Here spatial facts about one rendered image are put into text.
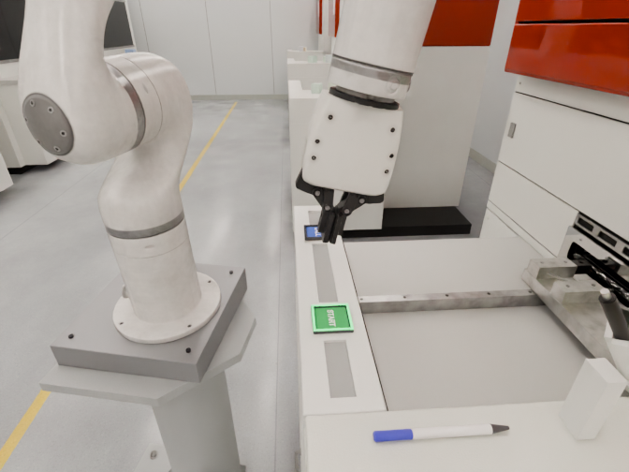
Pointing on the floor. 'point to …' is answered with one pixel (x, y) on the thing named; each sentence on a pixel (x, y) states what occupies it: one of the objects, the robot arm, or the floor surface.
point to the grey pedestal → (176, 405)
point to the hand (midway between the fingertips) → (330, 224)
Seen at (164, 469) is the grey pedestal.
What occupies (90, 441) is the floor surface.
